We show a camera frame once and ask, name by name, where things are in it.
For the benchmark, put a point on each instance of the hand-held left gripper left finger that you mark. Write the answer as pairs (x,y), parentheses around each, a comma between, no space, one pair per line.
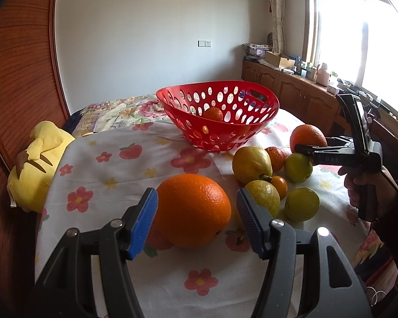
(146,220)

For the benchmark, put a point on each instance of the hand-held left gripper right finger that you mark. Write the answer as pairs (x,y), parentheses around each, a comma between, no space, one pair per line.
(248,218)

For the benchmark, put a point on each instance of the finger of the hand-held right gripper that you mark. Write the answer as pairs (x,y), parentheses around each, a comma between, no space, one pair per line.
(301,148)
(338,141)

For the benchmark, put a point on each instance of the large orange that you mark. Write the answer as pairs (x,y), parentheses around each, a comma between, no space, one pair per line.
(310,135)
(192,210)

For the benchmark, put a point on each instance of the green lemon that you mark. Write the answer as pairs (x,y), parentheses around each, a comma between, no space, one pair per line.
(301,204)
(297,168)

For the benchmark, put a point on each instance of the small mandarin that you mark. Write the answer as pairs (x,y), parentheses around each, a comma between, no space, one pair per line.
(213,114)
(280,186)
(275,157)

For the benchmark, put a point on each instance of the small yellow pear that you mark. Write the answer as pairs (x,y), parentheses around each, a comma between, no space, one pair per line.
(265,195)

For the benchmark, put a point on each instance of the large yellow pear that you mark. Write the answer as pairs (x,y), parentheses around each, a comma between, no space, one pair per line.
(250,164)

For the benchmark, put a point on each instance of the red perforated plastic basket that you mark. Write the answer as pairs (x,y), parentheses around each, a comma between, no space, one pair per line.
(182,122)

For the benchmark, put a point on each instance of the person's right hand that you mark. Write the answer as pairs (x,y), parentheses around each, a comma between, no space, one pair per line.
(350,187)

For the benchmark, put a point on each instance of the white floral cloth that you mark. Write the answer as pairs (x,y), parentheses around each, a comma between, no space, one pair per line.
(119,179)

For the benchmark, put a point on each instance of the long wooden cabinet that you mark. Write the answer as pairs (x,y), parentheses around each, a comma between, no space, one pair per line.
(292,89)

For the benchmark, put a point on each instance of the pink container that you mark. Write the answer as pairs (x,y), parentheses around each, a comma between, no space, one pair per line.
(322,74)

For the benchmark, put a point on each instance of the open cardboard box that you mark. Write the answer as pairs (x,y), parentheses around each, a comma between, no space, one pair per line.
(278,60)

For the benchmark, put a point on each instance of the window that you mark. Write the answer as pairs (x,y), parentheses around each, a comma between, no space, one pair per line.
(351,23)

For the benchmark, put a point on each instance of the pile of papers and clutter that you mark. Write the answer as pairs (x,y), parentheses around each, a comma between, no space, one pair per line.
(256,51)

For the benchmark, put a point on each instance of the beige floral quilt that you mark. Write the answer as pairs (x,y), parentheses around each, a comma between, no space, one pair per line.
(119,109)

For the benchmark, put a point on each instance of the yellow plush toy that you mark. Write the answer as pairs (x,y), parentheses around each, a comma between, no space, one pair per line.
(46,145)

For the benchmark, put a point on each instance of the navy blue blanket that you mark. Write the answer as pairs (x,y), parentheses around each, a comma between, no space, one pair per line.
(71,119)

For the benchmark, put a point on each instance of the patterned beige curtain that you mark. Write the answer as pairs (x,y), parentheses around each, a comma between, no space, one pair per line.
(278,13)

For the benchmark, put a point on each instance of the white wall switch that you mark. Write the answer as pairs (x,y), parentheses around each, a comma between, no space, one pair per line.
(204,43)

